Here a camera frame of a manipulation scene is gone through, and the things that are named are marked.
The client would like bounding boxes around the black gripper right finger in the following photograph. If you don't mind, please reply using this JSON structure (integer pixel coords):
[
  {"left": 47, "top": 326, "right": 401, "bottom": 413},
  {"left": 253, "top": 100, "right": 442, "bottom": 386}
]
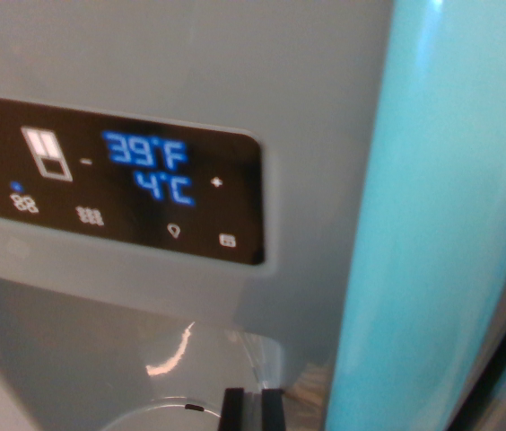
[{"left": 260, "top": 388, "right": 288, "bottom": 431}]

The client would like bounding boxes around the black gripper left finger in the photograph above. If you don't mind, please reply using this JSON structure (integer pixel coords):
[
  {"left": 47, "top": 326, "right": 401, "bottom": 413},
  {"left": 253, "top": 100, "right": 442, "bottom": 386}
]
[{"left": 219, "top": 387, "right": 245, "bottom": 431}]

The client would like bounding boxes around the black temperature display panel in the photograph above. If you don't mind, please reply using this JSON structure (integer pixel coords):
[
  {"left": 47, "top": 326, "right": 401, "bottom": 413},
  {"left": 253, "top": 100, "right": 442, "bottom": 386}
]
[{"left": 0, "top": 91, "right": 266, "bottom": 267}]

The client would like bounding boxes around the round water dispenser base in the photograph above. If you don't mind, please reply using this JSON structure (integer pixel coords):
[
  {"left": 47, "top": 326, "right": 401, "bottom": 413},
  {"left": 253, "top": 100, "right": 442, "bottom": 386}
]
[{"left": 100, "top": 394, "right": 225, "bottom": 431}]

